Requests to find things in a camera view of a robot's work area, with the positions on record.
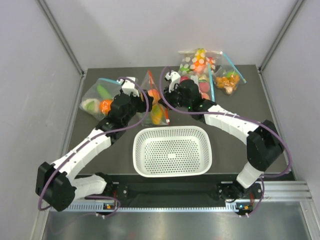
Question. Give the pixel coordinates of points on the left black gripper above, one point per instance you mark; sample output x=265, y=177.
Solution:
x=142, y=104

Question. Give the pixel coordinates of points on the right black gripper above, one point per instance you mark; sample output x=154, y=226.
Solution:
x=168, y=96

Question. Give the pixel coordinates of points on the red zip clear bag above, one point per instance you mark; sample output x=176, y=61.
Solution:
x=147, y=84

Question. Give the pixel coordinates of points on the fake peach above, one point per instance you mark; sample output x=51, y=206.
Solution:
x=155, y=94
x=204, y=88

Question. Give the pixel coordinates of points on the fake yellow green mango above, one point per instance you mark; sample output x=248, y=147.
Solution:
x=157, y=115

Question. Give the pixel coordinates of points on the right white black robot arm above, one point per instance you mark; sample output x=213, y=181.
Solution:
x=263, y=145

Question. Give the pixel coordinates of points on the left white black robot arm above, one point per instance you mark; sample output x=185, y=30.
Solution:
x=57, y=183

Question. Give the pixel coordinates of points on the fake peach in blue bag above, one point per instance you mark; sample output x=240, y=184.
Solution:
x=204, y=88

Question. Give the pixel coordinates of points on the fake orange tangerine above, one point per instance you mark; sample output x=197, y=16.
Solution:
x=105, y=106

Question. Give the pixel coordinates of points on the fake green pepper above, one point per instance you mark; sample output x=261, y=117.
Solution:
x=103, y=92

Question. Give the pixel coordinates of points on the blue zip bag with strawberry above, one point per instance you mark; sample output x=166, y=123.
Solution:
x=200, y=74

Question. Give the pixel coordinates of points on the blue zip bag left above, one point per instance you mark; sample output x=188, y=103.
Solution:
x=112, y=86

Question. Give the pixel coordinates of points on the fake pale green cabbage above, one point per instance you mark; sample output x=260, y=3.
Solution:
x=90, y=105

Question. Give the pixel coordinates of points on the polka dot clear bag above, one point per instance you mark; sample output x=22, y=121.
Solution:
x=199, y=62

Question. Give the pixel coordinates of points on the blue zip bag orange pieces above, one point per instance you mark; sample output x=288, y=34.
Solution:
x=226, y=75

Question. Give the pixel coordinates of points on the white perforated plastic basket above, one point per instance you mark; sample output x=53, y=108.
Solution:
x=172, y=151

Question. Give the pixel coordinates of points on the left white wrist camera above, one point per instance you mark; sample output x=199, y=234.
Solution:
x=128, y=87

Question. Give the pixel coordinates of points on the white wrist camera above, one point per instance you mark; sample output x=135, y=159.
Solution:
x=128, y=87
x=173, y=78

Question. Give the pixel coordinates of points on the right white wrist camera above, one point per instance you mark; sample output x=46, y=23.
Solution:
x=173, y=78

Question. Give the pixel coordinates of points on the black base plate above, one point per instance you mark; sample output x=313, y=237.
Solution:
x=162, y=192

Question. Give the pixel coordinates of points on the aluminium rail with cable duct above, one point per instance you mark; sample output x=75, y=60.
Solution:
x=272, y=191

